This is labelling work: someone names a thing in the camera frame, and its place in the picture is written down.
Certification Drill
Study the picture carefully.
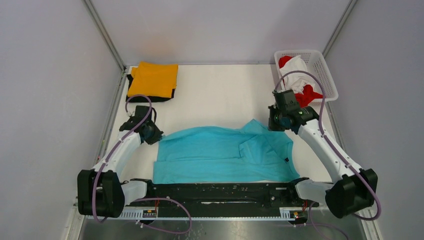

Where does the teal t shirt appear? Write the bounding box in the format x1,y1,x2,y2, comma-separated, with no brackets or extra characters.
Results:
152,119,300,184

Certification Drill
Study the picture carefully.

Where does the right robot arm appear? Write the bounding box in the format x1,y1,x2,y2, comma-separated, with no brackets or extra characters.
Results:
268,90,382,221

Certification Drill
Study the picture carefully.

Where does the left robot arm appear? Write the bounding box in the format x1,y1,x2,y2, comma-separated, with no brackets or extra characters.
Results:
77,105,163,218

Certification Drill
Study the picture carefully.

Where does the red t shirt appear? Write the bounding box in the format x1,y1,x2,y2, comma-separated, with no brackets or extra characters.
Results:
278,55,324,109

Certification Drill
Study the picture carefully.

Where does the white t shirt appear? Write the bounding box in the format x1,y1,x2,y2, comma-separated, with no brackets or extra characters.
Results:
278,55,315,94

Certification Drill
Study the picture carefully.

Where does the white plastic basket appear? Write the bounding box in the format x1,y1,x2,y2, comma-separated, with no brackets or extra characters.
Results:
274,49,339,102

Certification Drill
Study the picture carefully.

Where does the orange folded t shirt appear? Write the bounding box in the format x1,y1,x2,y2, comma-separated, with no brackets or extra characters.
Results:
127,61,179,99

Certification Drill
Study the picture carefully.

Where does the black folded t shirt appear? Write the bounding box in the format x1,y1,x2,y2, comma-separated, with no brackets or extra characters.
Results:
126,74,176,103

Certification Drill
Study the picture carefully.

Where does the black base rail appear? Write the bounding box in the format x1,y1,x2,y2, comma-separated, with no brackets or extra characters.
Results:
130,182,313,220

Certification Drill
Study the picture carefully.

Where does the right aluminium frame post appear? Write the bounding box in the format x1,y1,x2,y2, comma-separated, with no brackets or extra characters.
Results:
322,0,358,58

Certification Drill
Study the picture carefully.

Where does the aluminium frame post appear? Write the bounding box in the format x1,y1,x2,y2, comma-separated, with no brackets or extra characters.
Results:
82,0,127,72
322,0,358,58

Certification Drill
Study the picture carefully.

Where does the left aluminium frame post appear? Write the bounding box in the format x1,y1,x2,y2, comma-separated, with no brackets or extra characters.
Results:
82,0,127,72

